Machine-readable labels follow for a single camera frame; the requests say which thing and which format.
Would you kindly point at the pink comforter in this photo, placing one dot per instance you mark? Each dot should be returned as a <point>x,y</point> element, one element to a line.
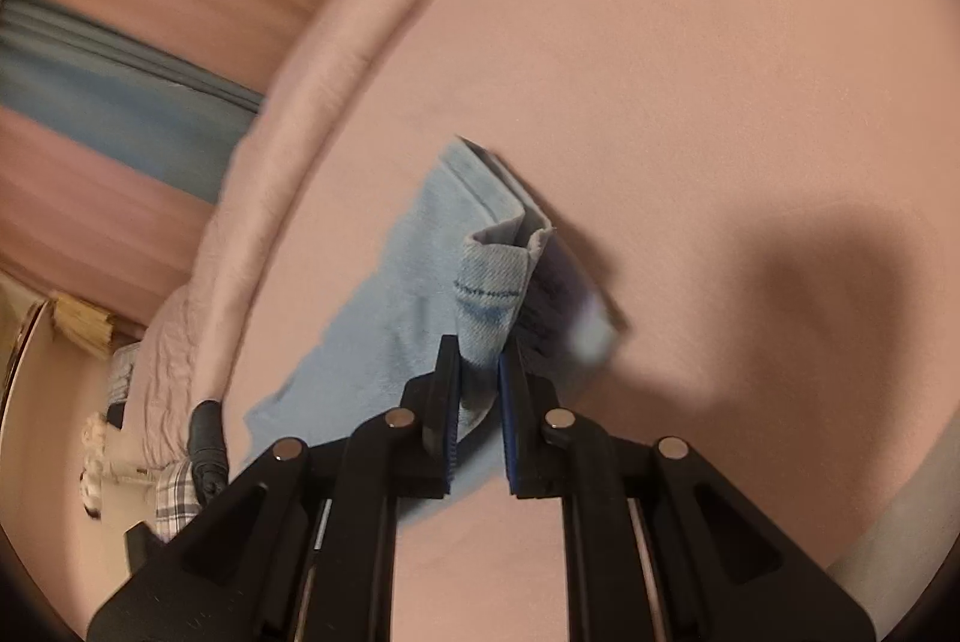
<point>330,109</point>

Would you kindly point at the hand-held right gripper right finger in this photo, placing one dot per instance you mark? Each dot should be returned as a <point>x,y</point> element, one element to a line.
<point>510,432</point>

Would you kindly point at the blue curtain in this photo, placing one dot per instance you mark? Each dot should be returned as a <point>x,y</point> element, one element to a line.
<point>112,87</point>

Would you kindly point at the plaid cloth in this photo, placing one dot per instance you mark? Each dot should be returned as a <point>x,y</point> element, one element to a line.
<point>176,499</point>

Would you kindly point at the pink bed sheet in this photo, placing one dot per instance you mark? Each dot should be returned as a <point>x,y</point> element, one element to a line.
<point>675,87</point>

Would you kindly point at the light blue denim pants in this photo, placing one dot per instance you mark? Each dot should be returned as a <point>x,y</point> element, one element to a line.
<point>405,282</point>

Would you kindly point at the small checked cloth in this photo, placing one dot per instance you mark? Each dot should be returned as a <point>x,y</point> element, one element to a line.
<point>120,379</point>

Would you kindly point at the white fluffy object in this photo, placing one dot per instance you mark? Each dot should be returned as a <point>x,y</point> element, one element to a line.
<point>94,462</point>

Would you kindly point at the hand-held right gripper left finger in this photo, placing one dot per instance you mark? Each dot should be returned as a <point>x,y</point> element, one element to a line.
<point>451,432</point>

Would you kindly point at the yellowish paper stack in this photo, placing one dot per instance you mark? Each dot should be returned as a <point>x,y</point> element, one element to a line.
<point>82,319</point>

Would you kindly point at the dark grey ribbed object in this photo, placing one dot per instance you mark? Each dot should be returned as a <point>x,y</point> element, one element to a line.
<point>204,439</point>

